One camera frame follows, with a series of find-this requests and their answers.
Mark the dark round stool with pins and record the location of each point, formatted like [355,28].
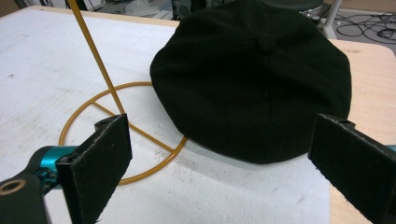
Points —
[299,4]

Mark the white foam mat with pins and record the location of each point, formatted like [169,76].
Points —
[46,68]

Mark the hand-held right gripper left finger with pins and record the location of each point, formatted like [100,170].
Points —
[96,168]

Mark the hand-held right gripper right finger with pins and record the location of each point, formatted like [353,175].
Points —
[355,165]

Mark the white metal stand leg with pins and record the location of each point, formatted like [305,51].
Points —
[330,18]

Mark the clear plastic bag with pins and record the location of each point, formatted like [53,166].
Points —
[141,7]

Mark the black cap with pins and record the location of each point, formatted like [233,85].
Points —
[249,93]

